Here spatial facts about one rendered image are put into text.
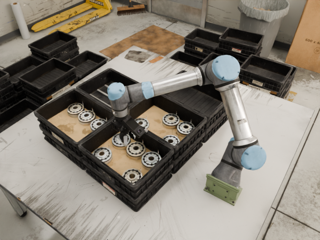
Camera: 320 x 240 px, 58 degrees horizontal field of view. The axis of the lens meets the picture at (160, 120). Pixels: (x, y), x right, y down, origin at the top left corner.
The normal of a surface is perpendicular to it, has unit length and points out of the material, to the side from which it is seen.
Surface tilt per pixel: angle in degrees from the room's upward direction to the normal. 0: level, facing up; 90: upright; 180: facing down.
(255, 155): 57
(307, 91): 0
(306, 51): 75
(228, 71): 42
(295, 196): 0
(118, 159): 0
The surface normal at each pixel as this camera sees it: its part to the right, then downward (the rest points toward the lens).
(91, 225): 0.00, -0.73
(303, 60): -0.53, 0.32
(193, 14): -0.57, 0.56
